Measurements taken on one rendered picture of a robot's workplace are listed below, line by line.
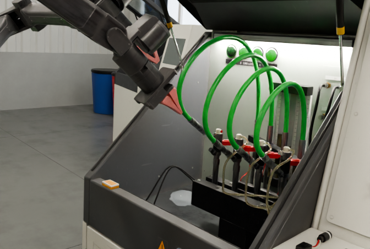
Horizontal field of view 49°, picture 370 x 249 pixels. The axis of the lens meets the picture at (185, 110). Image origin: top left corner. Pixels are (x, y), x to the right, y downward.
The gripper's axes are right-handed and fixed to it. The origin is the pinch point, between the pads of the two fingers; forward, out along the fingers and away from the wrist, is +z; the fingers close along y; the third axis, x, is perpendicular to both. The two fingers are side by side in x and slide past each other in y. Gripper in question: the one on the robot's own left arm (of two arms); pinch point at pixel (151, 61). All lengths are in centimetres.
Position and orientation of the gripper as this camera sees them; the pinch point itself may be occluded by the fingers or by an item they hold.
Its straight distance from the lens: 108.9
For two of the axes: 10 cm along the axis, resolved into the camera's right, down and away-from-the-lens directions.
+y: -5.4, 0.7, 8.4
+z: 6.3, 6.9, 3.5
